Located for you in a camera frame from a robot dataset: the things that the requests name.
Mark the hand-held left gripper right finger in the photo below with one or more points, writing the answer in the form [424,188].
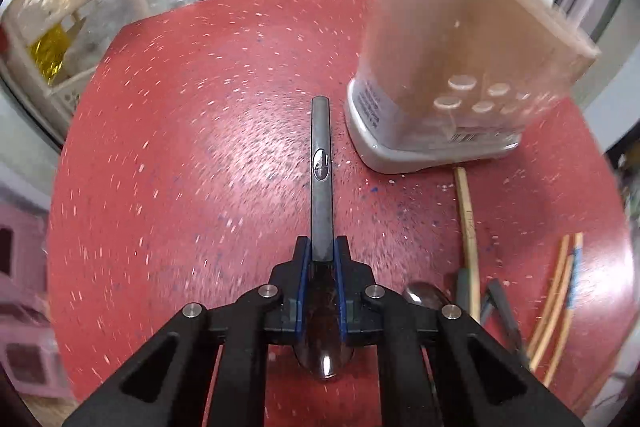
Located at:
[341,257]

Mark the wooden chopstick with blue marks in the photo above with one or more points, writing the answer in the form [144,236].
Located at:
[570,292]

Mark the pink furniture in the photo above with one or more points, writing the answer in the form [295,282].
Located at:
[25,357]

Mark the wide wooden stick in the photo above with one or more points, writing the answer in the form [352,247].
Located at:
[465,217]

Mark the gold foil wrapper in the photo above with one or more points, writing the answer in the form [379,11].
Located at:
[50,52]

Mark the beige utensil holder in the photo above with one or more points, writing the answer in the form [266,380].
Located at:
[450,32]

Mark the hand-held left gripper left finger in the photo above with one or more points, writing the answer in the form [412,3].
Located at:
[300,257]

